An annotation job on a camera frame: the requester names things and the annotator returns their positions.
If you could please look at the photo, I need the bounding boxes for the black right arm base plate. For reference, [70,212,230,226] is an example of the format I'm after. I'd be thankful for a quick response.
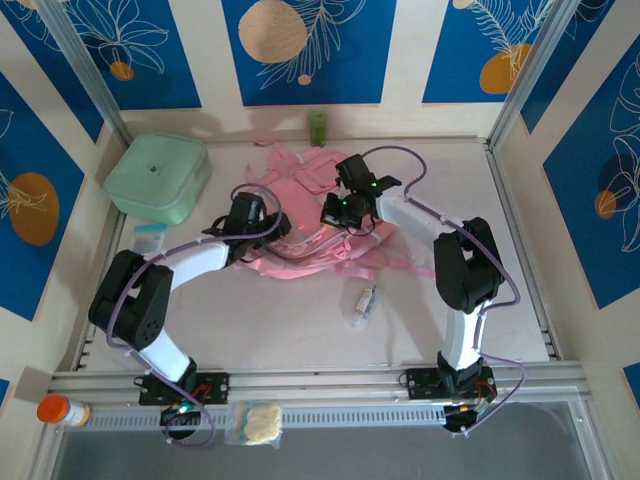
[404,367,496,401]

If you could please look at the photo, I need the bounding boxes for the small clear packet beige stick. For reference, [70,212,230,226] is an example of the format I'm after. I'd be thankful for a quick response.
[341,282,384,330]

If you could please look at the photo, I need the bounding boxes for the clear packet with blue header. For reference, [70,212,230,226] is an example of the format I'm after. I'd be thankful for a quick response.
[132,223,167,254]

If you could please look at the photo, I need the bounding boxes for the clear bag with beige contents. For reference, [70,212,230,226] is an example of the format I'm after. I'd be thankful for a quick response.
[223,399,284,447]

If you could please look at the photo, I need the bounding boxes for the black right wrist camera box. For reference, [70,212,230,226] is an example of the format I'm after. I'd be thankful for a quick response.
[334,154,379,194]

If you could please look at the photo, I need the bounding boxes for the grey slotted cable duct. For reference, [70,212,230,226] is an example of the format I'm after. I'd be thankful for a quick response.
[87,402,446,431]

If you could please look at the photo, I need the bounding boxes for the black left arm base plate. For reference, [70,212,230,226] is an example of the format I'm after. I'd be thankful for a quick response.
[137,372,231,407]

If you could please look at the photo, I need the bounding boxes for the aluminium frame post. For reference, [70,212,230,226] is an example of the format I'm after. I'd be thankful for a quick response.
[37,0,132,146]
[487,0,584,149]

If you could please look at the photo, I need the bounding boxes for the white bottle with orange cap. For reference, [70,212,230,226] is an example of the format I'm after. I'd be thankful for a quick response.
[36,393,92,429]

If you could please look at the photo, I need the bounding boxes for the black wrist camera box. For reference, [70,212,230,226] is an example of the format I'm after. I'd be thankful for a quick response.
[228,192,269,226]
[334,154,379,194]

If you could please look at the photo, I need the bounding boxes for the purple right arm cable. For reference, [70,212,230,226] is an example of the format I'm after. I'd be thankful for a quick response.
[357,144,529,439]

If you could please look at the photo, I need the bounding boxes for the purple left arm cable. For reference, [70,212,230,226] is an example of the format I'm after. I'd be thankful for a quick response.
[105,183,292,450]

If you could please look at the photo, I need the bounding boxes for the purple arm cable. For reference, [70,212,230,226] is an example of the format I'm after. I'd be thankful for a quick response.
[105,183,292,450]
[357,144,529,439]

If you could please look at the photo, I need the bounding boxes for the aluminium front frame rail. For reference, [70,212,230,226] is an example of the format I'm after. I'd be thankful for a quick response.
[49,362,586,397]

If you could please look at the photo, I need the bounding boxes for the aluminium side rail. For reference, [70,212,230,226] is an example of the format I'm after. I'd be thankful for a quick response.
[487,142,566,362]
[74,209,127,371]

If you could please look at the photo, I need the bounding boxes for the mint green square zip case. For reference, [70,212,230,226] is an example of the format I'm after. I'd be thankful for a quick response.
[102,131,214,226]

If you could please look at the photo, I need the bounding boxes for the small green cylinder bottle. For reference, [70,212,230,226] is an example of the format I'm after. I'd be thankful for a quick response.
[308,110,329,148]

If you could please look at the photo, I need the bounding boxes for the pink backpack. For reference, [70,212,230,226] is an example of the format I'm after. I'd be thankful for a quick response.
[232,139,437,282]

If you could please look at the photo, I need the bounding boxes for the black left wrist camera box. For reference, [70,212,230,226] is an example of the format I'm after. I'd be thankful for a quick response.
[228,192,269,226]

